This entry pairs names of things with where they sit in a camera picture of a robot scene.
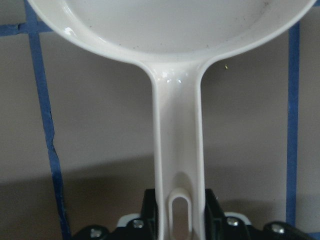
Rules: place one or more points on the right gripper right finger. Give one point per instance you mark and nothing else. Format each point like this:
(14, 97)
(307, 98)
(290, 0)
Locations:
(214, 217)

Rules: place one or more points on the beige plastic dustpan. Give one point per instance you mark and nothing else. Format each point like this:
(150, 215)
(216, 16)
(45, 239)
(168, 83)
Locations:
(174, 42)

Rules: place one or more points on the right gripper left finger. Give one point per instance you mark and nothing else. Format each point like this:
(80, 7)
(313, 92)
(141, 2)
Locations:
(150, 216)

